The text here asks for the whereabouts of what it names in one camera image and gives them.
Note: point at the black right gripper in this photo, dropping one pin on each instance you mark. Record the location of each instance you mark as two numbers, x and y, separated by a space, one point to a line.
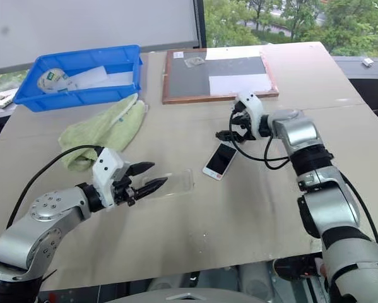
246 130

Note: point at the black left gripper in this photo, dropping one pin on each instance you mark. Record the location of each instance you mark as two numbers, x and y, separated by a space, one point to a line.
123 189

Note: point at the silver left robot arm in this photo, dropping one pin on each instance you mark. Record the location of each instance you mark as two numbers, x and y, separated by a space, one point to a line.
24 233

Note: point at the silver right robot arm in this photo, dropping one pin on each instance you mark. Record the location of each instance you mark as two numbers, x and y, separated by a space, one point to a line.
330 202

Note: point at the clear plastic phone case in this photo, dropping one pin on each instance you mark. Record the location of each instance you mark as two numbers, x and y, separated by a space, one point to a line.
176 183

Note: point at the white smartphone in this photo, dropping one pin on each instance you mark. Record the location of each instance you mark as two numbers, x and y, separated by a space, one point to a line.
219 161

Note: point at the white paper sheet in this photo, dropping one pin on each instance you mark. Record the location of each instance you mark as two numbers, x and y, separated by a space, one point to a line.
239 83

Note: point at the light green towel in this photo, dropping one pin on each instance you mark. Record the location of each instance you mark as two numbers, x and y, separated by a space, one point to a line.
106 129

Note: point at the wooden framed dark board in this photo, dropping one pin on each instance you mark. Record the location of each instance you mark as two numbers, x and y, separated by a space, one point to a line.
185 82

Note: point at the small clear plastic bag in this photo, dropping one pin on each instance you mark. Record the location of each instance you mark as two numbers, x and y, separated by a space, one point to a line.
194 61

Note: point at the small white label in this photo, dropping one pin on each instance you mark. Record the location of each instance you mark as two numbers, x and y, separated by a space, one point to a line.
178 55

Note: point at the blue plastic bin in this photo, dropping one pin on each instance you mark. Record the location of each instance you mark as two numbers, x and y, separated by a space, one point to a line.
81 96

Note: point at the white foam sheet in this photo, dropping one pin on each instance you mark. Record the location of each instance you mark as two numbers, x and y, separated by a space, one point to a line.
97 77

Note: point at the clear tape roll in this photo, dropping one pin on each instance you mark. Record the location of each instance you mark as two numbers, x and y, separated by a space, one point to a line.
51 80

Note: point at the grey rounded cylinder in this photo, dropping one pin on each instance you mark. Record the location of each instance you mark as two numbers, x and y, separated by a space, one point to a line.
255 282

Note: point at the small white box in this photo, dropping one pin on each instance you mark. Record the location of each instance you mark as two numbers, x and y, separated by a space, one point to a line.
368 62

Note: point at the dark rounded shape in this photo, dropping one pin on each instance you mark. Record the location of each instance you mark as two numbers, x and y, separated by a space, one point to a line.
294 266

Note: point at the white projection screen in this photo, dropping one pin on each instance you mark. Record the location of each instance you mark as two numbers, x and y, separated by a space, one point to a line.
81 28

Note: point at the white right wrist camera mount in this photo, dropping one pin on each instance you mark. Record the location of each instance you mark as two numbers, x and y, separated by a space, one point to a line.
254 109

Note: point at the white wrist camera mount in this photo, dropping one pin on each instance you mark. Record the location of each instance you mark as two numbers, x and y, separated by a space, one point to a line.
106 170
254 109

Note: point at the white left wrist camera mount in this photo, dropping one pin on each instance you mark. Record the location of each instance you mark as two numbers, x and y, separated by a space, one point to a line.
106 170

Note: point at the black window post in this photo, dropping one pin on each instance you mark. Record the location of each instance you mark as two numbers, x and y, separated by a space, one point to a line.
199 22

